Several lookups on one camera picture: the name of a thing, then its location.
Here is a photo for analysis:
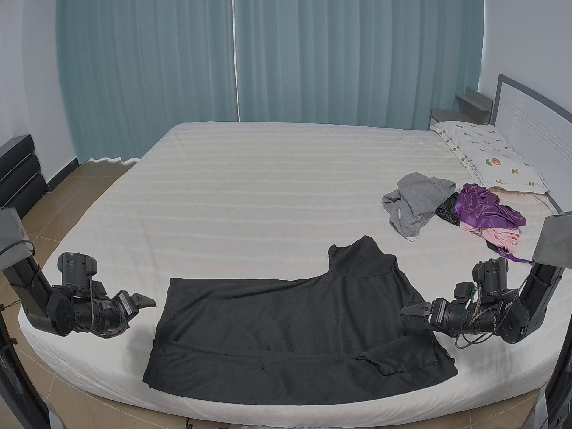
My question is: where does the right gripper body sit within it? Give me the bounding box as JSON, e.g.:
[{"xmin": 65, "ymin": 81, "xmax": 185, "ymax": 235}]
[{"xmin": 428, "ymin": 298, "xmax": 469, "ymax": 335}]

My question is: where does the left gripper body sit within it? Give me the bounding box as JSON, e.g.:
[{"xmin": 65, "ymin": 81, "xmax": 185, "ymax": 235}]
[{"xmin": 106, "ymin": 290, "xmax": 144, "ymax": 329}]

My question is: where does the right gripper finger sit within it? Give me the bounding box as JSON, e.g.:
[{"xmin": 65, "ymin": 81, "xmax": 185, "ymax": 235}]
[{"xmin": 400, "ymin": 301, "xmax": 433, "ymax": 317}]

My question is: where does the black T-shirt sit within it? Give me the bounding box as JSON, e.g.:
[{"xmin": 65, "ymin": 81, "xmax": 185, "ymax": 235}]
[{"xmin": 143, "ymin": 235, "xmax": 458, "ymax": 394}]

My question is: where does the bed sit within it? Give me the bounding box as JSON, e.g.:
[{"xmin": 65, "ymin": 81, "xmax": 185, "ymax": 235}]
[{"xmin": 18, "ymin": 73, "xmax": 572, "ymax": 425}]

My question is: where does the pink garment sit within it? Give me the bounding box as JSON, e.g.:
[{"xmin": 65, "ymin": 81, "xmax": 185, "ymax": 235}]
[{"xmin": 459, "ymin": 222, "xmax": 521, "ymax": 251}]

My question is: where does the black shiny garment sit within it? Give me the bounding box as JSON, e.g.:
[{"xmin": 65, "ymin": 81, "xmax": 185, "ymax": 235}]
[{"xmin": 436, "ymin": 192, "xmax": 463, "ymax": 228}]

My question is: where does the grey garment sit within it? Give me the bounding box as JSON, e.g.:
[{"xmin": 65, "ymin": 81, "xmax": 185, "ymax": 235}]
[{"xmin": 382, "ymin": 172, "xmax": 457, "ymax": 242}]

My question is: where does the purple garment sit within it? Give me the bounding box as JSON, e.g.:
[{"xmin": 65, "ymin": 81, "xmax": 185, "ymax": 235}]
[{"xmin": 455, "ymin": 184, "xmax": 534, "ymax": 265}]

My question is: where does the black chest of drawers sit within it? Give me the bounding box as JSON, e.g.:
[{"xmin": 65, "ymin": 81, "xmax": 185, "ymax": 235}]
[{"xmin": 0, "ymin": 134, "xmax": 50, "ymax": 220}]

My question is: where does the white printed pillow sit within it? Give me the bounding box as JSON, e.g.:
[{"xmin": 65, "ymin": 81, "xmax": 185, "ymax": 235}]
[{"xmin": 430, "ymin": 120, "xmax": 549, "ymax": 194}]

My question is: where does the grey bedside table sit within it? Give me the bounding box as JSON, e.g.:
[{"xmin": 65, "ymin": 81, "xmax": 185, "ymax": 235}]
[{"xmin": 430, "ymin": 87, "xmax": 493, "ymax": 128}]

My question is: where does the blue-green curtain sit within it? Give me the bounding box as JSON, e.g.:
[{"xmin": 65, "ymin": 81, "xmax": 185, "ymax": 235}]
[
  {"xmin": 233, "ymin": 0, "xmax": 487, "ymax": 129},
  {"xmin": 55, "ymin": 0, "xmax": 237, "ymax": 163}
]

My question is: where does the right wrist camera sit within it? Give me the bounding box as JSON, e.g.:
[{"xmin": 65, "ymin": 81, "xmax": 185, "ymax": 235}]
[{"xmin": 453, "ymin": 282, "xmax": 478, "ymax": 305}]

